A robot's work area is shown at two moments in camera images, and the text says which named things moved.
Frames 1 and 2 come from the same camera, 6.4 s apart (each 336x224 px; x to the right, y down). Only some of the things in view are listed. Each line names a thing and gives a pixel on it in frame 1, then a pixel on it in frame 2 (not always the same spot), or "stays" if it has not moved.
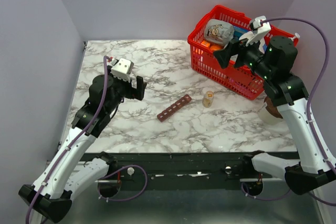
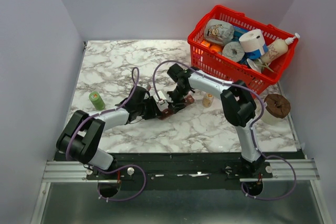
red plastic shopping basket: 242,78 stays
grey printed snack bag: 218,32 stays
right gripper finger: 223,56 to 175,107
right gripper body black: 254,56 to 178,94
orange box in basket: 206,43 stays
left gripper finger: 131,93 to 165,113
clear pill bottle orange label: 208,99 stays
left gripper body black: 121,85 to 149,108
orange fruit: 216,47 stays
